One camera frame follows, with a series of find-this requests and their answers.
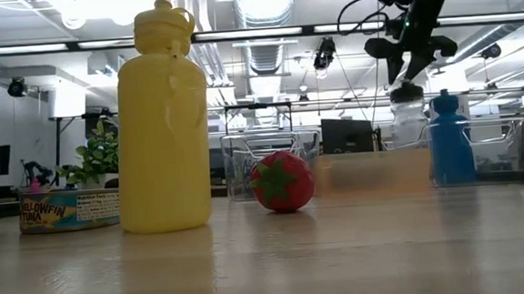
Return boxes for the black overhead frame bar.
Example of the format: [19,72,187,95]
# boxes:
[0,11,524,56]

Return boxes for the teal yellowfin tuna can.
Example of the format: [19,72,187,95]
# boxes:
[17,187,123,236]

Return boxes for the black ceiling camera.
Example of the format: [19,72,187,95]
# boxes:
[5,76,30,98]
[480,42,503,61]
[311,35,338,72]

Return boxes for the silver ceiling air duct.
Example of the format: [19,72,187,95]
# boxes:
[229,0,302,79]

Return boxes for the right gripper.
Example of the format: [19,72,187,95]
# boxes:
[361,0,462,86]

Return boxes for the blue water bottle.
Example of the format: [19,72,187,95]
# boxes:
[427,86,479,187]

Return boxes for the clear plastic bin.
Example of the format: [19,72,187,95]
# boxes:
[380,115,524,191]
[218,128,324,203]

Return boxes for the green plant in white pot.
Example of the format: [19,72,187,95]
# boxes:
[52,118,122,192]

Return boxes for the clear bottle with black lid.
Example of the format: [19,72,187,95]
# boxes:
[386,80,431,152]

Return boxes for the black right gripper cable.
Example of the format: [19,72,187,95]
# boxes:
[334,0,393,37]

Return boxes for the yellow water bottle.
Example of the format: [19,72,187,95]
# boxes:
[106,0,217,235]

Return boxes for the red toy strawberry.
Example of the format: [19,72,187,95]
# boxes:
[247,147,317,216]

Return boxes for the black background pipe frame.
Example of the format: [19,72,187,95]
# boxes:
[222,99,295,137]

